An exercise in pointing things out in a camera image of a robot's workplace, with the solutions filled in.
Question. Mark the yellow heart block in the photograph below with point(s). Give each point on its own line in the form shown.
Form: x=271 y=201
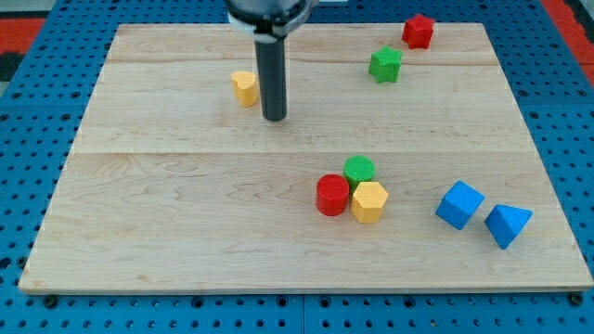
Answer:
x=245 y=87

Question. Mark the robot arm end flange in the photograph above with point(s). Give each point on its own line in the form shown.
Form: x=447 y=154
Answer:
x=269 y=20

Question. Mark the red cylinder block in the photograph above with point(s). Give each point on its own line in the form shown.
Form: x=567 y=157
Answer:
x=332 y=194

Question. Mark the green cylinder block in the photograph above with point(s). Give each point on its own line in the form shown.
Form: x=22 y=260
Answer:
x=357 y=169

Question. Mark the yellow hexagon block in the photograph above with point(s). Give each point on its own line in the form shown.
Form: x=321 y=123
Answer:
x=368 y=202

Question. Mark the wooden board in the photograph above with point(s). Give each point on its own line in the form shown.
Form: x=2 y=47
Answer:
x=172 y=187

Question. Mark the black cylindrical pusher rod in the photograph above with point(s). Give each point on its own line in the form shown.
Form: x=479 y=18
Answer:
x=270 y=60

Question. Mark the green star block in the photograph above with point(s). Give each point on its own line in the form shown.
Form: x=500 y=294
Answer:
x=385 y=64

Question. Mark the blue cube block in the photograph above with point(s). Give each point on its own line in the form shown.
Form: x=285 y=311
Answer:
x=459 y=204

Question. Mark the red star block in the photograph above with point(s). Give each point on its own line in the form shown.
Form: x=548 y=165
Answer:
x=418 y=32

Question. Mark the blue triangle block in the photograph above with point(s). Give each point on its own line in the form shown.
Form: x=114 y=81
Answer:
x=505 y=223

